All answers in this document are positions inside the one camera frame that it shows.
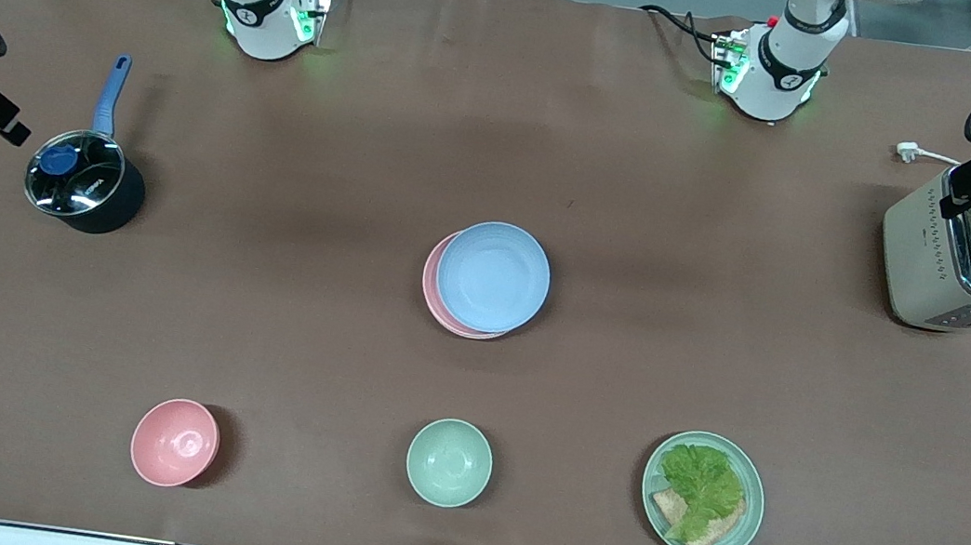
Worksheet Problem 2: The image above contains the green plate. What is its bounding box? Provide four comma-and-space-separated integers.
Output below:
634, 425, 774, 545

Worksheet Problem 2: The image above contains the white power plug with cord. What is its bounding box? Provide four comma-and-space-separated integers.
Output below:
894, 140, 964, 173

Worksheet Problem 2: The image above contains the green lettuce leaf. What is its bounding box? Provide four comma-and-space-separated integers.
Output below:
649, 440, 752, 545

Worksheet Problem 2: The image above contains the light blue plate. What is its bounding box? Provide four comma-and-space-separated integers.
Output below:
430, 215, 558, 341

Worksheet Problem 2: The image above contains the brown paper table cover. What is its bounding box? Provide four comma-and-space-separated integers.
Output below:
0, 0, 971, 545

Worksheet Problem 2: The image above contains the dark blue saucepan blue handle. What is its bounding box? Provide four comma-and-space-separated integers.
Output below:
20, 44, 164, 241

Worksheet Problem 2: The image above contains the black cable at left arm base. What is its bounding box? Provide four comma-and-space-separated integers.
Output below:
633, 2, 738, 68

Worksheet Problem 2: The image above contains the glass lid blue knob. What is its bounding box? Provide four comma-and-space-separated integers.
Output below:
22, 124, 131, 223

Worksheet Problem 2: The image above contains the pink plate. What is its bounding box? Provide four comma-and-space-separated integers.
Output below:
415, 228, 521, 345

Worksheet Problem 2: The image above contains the beige and chrome toaster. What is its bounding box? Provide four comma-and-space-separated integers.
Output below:
871, 157, 971, 337

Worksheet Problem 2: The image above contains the green bowl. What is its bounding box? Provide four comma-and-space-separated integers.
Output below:
401, 413, 499, 513

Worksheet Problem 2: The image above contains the pink bowl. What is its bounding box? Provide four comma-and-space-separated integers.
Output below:
126, 392, 225, 494

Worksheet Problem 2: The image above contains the brown bread slice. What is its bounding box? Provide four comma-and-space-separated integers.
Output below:
645, 485, 749, 545

